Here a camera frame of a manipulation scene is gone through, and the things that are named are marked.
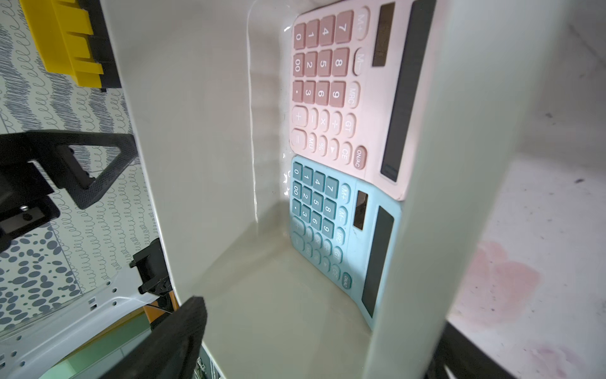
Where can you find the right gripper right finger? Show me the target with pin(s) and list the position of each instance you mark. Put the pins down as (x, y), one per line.
(457, 355)

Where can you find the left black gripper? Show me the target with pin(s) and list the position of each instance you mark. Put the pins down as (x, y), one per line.
(36, 163)

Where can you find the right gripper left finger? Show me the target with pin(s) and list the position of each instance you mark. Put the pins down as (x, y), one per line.
(172, 349)

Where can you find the white plastic storage box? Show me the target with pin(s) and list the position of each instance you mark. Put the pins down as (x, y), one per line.
(207, 90)

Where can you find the blue calculator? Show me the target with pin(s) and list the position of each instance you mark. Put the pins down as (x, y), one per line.
(346, 227)

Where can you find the pink calculator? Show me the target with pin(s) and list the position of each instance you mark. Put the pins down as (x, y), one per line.
(360, 79)

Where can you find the yellow black toolbox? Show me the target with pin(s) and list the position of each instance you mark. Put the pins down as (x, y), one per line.
(72, 39)

